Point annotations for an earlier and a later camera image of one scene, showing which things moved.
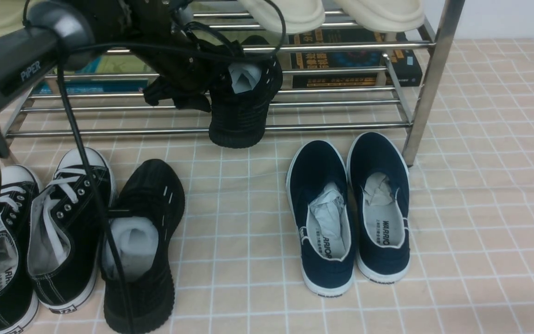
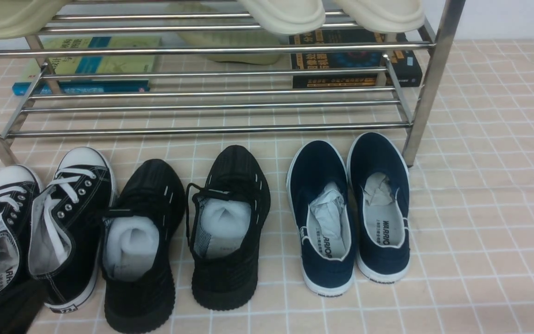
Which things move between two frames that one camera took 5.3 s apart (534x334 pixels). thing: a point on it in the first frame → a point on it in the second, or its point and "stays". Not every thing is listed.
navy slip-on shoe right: (378, 178) stays
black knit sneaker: (238, 105) → (224, 218)
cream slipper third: (301, 16) stays
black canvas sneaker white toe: (64, 233) stays
